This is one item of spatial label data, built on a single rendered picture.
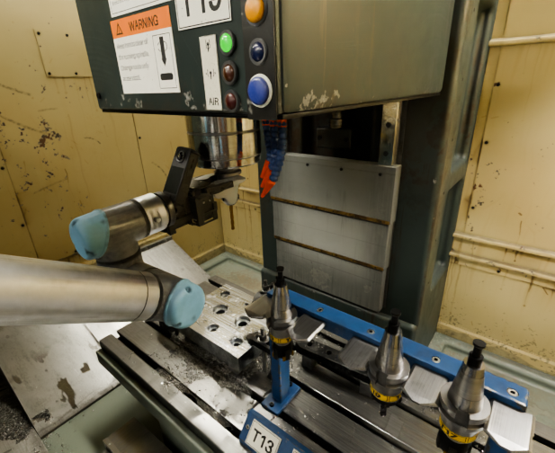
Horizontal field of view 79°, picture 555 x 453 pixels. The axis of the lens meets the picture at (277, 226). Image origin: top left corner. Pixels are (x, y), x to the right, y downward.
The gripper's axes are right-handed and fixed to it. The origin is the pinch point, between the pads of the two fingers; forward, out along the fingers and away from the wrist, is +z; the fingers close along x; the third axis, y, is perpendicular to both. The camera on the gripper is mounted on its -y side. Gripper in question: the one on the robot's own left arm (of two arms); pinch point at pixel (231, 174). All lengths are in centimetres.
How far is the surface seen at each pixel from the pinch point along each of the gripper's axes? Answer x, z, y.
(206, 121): 3.2, -8.0, -13.2
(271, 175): 17.3, -6.0, -3.7
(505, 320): 57, 79, 70
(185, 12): 17.7, -20.8, -28.5
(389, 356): 45, -13, 19
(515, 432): 62, -12, 23
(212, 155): 3.7, -8.0, -6.5
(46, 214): -101, -13, 27
